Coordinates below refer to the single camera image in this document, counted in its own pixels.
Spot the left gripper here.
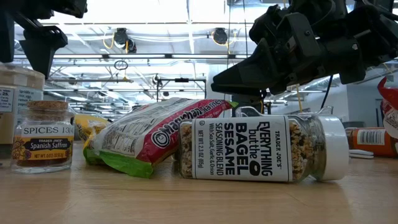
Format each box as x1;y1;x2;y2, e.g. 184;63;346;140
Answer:
0;0;88;79

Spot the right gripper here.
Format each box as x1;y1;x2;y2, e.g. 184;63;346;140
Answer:
211;0;368;96

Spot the pink green ramen packet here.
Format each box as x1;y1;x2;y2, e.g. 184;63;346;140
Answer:
82;97;239;180

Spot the silver spoon mint handle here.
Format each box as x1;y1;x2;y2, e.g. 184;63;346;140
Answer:
348;149;375;160

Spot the black flat monitor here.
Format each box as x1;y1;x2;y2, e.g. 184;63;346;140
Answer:
231;93;265;118

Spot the saffron jar cork lid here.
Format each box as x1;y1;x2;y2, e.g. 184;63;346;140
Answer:
10;100;76;174

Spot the red yellow ramen packet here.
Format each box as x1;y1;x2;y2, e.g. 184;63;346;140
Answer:
376;77;398;140

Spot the orange spice bottle black cap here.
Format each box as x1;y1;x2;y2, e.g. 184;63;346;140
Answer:
345;126;398;158

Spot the black ceiling cord reel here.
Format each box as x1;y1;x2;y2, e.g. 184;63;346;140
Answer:
113;27;137;54
212;27;229;46

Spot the yellow cable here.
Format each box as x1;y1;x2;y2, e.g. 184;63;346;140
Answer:
294;85;305;113

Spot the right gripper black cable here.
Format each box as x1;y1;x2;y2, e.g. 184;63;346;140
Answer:
320;74;334;110

